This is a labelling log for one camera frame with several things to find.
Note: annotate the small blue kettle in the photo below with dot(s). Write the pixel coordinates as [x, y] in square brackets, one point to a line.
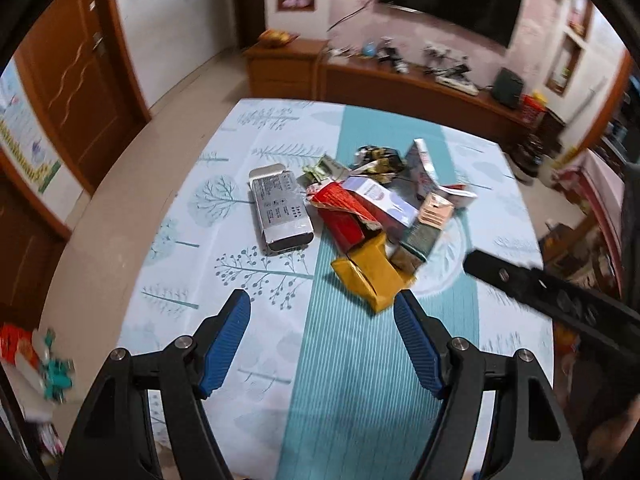
[370, 50]

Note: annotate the small wooden drawer cabinet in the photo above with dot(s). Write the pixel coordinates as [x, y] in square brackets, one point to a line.
[285, 67]

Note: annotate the red yellow gift box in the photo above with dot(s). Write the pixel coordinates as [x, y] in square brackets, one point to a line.
[533, 109]

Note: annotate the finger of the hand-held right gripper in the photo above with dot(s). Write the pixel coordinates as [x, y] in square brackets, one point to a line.
[540, 287]

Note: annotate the pink covered counter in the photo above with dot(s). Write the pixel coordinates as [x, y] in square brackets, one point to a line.
[600, 180]

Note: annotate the fruit bowl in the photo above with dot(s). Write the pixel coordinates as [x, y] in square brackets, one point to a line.
[277, 38]

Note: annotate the white set-top device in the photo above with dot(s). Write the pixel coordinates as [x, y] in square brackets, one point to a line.
[457, 83]

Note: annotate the teal plastic toy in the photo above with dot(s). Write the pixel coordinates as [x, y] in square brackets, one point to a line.
[57, 377]

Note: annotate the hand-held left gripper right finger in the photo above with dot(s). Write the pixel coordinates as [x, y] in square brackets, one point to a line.
[417, 345]

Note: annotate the red white wrapper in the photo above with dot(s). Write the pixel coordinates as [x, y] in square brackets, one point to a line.
[340, 197]

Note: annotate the dark toaster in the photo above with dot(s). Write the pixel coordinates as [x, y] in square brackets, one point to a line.
[508, 88]

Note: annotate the long wooden television cabinet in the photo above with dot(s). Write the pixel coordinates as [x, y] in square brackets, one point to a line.
[400, 90]

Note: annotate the tree print tablecloth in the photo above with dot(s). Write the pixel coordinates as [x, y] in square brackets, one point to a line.
[345, 375]

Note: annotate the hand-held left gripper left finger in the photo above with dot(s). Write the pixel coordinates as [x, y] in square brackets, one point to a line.
[225, 345]

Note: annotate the brown wooden door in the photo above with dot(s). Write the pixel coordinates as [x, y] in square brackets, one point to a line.
[82, 90]

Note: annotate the colourful wall poster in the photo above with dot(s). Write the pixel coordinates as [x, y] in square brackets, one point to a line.
[25, 150]

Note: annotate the wooden framed wall shelf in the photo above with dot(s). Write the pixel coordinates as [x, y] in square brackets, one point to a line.
[564, 62]

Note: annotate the silver box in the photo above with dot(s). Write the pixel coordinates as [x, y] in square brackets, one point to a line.
[280, 210]

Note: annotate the long white red box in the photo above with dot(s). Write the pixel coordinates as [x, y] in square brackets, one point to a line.
[382, 205]

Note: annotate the dark foil wrapper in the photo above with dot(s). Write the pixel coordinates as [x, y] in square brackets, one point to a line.
[377, 165]

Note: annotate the white plastic bottle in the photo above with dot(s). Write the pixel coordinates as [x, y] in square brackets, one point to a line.
[35, 370]

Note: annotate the red printed packet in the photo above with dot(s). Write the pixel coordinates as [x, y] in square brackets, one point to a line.
[15, 345]

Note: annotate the dark green pink carton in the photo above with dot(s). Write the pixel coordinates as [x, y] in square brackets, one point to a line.
[425, 232]

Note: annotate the white blue milk carton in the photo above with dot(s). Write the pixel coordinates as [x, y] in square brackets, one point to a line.
[422, 170]

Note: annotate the yellow foil packet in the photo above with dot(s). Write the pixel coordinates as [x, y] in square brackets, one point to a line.
[370, 275]

